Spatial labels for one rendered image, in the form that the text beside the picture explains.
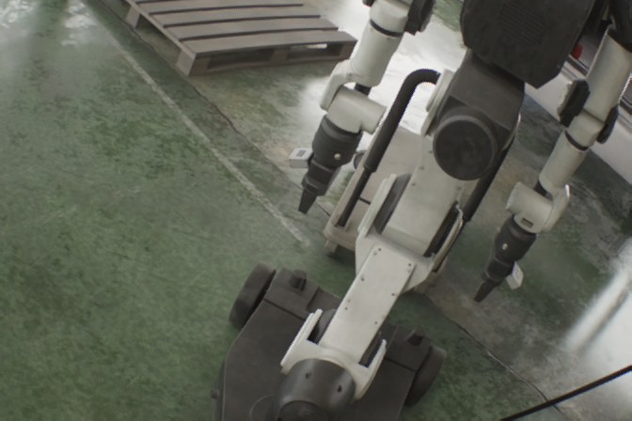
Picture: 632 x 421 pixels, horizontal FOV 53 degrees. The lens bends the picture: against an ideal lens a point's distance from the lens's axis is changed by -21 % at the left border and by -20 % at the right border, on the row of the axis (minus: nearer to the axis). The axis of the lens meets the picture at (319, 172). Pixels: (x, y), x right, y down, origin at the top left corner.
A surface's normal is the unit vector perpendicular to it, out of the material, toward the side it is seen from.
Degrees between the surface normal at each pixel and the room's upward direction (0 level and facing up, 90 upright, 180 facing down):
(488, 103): 45
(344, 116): 102
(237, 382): 0
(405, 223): 86
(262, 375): 0
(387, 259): 60
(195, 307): 0
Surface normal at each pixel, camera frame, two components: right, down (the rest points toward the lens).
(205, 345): 0.37, -0.79
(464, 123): -0.29, 0.40
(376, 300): -0.07, -0.05
